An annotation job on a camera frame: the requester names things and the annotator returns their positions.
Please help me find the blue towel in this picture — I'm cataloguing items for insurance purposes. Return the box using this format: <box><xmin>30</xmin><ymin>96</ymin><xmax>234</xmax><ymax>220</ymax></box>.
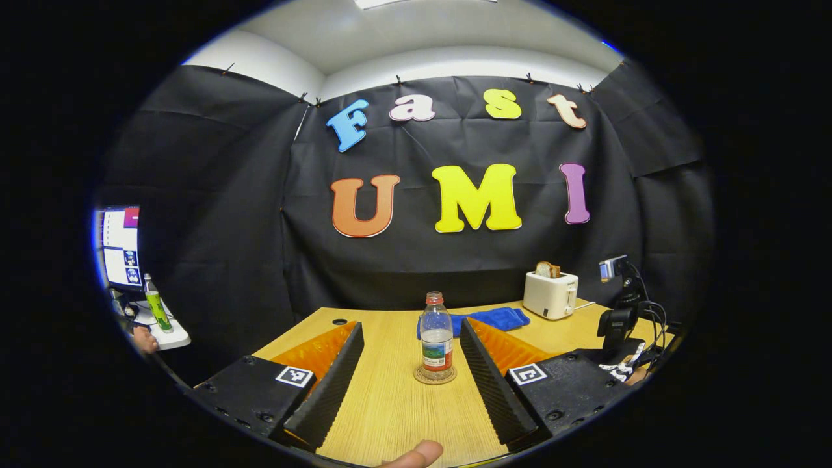
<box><xmin>417</xmin><ymin>307</ymin><xmax>531</xmax><ymax>340</ymax></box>

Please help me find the green drink bottle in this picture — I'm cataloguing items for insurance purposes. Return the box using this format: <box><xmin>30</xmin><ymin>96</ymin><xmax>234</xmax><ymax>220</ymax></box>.
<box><xmin>143</xmin><ymin>273</ymin><xmax>174</xmax><ymax>333</ymax></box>

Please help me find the clear plastic water bottle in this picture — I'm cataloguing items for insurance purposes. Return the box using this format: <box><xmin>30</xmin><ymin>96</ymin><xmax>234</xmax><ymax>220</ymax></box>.
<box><xmin>419</xmin><ymin>292</ymin><xmax>454</xmax><ymax>381</ymax></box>

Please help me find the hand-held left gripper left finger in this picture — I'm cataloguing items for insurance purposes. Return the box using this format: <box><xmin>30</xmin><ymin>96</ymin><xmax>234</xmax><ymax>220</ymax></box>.
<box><xmin>192</xmin><ymin>320</ymin><xmax>366</xmax><ymax>452</ymax></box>

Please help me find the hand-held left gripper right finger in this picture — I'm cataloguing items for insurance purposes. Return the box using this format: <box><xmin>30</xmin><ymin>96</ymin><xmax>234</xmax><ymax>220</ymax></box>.
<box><xmin>459</xmin><ymin>317</ymin><xmax>634</xmax><ymax>452</ymax></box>

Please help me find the small white side table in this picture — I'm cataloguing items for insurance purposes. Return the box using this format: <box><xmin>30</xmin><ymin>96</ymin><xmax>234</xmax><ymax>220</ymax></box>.
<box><xmin>117</xmin><ymin>299</ymin><xmax>192</xmax><ymax>352</ymax></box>

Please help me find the white toaster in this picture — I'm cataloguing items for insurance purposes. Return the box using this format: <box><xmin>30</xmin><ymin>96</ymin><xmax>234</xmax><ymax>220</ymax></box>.
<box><xmin>523</xmin><ymin>270</ymin><xmax>579</xmax><ymax>320</ymax></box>

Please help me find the computer monitor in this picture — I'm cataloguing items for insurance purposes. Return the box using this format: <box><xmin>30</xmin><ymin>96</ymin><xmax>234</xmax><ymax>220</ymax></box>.
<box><xmin>99</xmin><ymin>205</ymin><xmax>144</xmax><ymax>292</ymax></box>

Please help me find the round wooden coaster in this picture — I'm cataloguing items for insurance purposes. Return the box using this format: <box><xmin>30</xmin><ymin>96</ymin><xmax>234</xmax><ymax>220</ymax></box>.
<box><xmin>413</xmin><ymin>363</ymin><xmax>458</xmax><ymax>385</ymax></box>

